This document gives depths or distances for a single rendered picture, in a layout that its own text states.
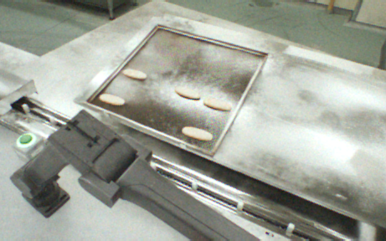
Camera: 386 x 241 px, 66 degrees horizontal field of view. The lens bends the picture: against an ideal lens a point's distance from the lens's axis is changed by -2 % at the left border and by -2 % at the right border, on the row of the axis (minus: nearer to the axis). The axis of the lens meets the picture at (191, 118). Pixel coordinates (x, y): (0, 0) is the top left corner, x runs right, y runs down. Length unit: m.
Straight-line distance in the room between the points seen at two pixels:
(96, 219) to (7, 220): 0.25
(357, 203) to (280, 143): 0.26
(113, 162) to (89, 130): 0.07
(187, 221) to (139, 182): 0.09
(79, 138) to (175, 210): 0.19
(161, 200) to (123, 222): 0.42
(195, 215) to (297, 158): 0.54
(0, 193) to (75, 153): 0.59
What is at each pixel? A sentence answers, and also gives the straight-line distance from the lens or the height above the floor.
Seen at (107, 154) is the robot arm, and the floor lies 1.22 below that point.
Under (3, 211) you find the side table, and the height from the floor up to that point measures 0.82.
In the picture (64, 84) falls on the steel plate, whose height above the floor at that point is 0.82.
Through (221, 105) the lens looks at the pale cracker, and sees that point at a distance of 1.02.
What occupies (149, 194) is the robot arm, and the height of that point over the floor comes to 1.20.
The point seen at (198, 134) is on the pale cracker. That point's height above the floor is 0.91.
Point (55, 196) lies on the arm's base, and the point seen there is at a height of 0.85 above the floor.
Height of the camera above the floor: 1.59
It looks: 43 degrees down
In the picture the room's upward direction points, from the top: 1 degrees clockwise
